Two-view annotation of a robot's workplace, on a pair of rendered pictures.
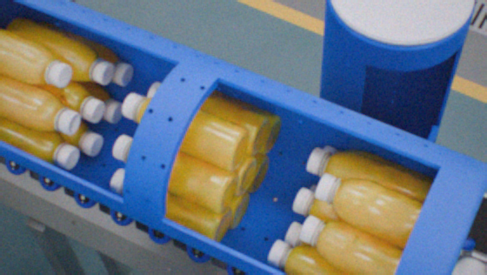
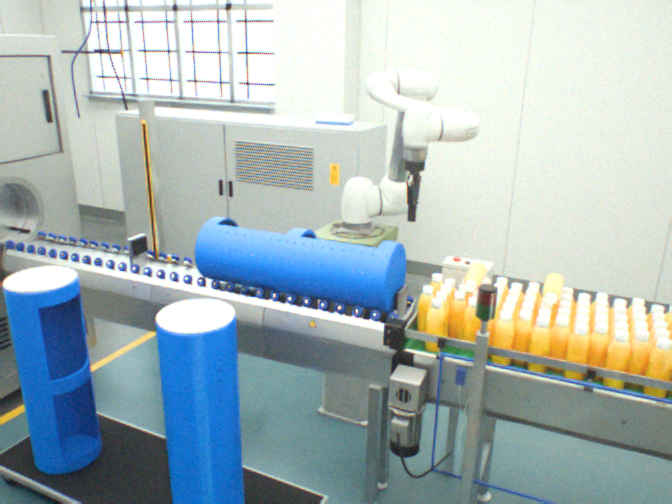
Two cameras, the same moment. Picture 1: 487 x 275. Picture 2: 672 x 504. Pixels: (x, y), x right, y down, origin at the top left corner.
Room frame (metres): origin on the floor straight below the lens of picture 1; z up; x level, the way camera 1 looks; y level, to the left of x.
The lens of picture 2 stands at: (3.04, -0.06, 1.96)
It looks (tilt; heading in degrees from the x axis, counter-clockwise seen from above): 19 degrees down; 172
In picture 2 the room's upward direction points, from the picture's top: 1 degrees clockwise
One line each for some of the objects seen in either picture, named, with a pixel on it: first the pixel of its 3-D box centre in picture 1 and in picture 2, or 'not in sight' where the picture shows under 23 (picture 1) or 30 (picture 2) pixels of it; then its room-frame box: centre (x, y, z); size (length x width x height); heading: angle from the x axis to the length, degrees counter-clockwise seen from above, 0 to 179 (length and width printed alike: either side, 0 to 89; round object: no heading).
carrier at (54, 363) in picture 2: not in sight; (55, 372); (0.62, -0.98, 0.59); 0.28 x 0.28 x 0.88
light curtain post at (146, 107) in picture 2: not in sight; (159, 256); (-0.13, -0.63, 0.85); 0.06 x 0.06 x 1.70; 59
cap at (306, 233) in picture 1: (310, 230); not in sight; (0.51, -0.08, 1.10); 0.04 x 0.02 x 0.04; 147
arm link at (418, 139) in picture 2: not in sight; (420, 122); (0.91, 0.53, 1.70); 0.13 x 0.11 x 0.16; 95
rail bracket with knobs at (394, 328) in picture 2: not in sight; (395, 333); (1.10, 0.43, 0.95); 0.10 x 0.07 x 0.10; 149
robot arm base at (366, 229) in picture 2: not in sight; (353, 225); (0.15, 0.41, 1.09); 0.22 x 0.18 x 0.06; 62
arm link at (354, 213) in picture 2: not in sight; (359, 199); (0.15, 0.44, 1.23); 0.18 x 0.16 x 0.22; 94
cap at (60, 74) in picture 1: (60, 75); not in sight; (0.79, 0.30, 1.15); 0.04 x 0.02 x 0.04; 150
